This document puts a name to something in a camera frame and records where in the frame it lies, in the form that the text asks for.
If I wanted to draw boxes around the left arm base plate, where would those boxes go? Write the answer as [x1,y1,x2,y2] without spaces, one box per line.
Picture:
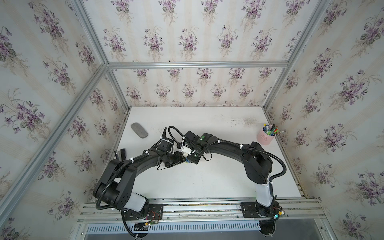
[123,203,164,224]

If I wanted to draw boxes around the pens in cup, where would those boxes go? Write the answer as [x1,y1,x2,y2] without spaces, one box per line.
[263,124,286,136]

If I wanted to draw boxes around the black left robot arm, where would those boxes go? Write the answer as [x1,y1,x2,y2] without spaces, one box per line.
[93,126,186,212]

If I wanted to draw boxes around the aluminium enclosure frame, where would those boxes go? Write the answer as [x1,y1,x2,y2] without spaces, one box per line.
[0,0,384,223]

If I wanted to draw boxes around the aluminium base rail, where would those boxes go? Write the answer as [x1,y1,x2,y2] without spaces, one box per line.
[70,196,338,240]

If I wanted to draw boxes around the pink pen cup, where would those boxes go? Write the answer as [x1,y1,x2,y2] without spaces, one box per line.
[257,125,275,146]

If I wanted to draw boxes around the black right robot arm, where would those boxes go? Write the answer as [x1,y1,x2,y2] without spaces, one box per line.
[163,126,287,211]

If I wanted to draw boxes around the black stapler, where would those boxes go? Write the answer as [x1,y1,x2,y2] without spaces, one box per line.
[114,149,127,162]

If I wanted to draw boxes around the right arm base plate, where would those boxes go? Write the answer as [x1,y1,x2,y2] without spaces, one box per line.
[240,202,284,220]

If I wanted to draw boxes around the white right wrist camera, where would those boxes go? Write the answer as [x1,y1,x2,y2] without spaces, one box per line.
[180,142,192,156]

